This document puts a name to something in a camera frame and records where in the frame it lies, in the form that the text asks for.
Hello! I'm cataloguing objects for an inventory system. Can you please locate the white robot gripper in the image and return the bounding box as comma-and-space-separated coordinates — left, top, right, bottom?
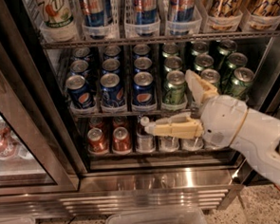
143, 70, 248, 149

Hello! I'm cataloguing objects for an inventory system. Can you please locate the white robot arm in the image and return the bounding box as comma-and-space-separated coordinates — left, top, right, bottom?
140, 70, 280, 185

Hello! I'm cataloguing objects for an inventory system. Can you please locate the front left green can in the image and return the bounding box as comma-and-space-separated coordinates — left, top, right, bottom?
162, 70, 186, 105

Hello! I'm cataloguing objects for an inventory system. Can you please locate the front middle green can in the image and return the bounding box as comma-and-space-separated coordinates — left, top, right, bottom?
200, 68, 221, 88

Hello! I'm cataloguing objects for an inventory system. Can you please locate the second row middle green can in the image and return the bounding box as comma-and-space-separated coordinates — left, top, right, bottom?
194, 54, 214, 74

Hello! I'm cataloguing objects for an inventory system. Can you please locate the second row green can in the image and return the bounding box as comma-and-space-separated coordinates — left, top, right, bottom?
164, 56, 183, 73
220, 52, 248, 81
194, 54, 214, 74

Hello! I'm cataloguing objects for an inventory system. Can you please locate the second row left green can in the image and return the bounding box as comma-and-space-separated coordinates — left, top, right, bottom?
164, 56, 183, 73

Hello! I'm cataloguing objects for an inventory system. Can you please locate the front right green can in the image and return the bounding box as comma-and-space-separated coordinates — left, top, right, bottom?
224, 66, 254, 101

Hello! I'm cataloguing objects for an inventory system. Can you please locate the back middle green can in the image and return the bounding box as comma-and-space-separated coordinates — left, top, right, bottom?
191, 41, 209, 56

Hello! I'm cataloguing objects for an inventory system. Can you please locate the back left green can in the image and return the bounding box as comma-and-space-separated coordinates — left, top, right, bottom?
161, 43, 179, 57

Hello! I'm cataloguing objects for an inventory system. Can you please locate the second row right green can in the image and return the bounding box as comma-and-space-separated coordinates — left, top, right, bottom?
220, 52, 248, 81

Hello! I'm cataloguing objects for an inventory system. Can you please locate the second row right pepsi can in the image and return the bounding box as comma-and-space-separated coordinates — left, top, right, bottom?
133, 57, 153, 74

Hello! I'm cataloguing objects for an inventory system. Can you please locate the second row pepsi can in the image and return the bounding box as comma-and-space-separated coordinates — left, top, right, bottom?
70, 60, 90, 77
133, 57, 153, 74
102, 59, 121, 74

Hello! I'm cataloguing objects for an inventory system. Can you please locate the back right green can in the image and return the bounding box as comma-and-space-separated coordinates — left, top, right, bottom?
215, 39, 237, 66

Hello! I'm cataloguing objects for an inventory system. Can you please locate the back right red soda can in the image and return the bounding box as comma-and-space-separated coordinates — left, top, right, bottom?
112, 116, 128, 129

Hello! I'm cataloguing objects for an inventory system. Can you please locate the red soda can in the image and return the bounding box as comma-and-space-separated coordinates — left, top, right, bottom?
88, 117, 105, 129
112, 126, 132, 152
112, 116, 128, 129
87, 128, 108, 153

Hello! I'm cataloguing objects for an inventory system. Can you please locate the front right red soda can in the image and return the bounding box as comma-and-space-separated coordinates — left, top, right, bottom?
112, 126, 132, 152

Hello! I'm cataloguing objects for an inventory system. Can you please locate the second row middle pepsi can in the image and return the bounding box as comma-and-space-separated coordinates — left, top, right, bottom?
102, 59, 121, 74

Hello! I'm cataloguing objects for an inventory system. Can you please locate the back left red soda can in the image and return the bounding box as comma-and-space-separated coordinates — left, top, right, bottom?
88, 117, 105, 129

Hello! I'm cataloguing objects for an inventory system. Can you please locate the front left red soda can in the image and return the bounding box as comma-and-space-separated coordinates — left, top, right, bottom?
87, 128, 108, 153

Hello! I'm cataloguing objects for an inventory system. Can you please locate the right red bull can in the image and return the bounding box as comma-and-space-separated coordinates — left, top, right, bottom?
167, 0, 196, 23

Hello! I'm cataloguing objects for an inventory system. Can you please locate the red bull can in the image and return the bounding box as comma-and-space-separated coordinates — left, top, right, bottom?
79, 0, 113, 28
133, 0, 158, 25
167, 0, 196, 23

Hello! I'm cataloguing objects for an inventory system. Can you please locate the middle red bull can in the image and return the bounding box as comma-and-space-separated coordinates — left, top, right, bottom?
133, 0, 158, 25

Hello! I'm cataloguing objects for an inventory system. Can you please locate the second row left pepsi can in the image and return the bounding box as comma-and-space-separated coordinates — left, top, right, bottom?
70, 60, 90, 77

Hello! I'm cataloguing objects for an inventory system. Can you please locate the left red bull can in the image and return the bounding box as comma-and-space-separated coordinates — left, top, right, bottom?
79, 0, 113, 28

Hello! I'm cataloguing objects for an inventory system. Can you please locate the white 7up can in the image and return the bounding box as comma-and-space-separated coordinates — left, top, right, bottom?
34, 0, 73, 28

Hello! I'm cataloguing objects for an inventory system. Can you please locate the glass fridge door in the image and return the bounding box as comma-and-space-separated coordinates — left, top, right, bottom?
0, 21, 79, 196

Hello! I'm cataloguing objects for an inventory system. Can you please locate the middle water bottle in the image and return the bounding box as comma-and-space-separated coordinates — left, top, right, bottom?
181, 137, 203, 152

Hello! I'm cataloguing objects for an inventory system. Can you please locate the water bottle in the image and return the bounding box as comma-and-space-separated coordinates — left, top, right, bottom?
181, 137, 203, 152
159, 136, 179, 152

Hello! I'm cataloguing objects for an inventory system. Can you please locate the left water bottle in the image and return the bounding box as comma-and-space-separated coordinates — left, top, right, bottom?
159, 136, 179, 152

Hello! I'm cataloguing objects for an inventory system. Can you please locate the brown drink bottle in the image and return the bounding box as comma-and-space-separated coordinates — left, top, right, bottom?
136, 117, 156, 153

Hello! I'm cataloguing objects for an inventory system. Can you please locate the top wire shelf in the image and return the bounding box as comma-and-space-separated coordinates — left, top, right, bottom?
42, 30, 280, 49

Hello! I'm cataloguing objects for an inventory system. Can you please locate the wire shelf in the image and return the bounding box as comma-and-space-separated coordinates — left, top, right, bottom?
73, 108, 196, 119
42, 30, 280, 49

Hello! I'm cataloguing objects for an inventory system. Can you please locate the middle wire shelf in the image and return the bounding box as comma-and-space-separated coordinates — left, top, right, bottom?
73, 108, 196, 119

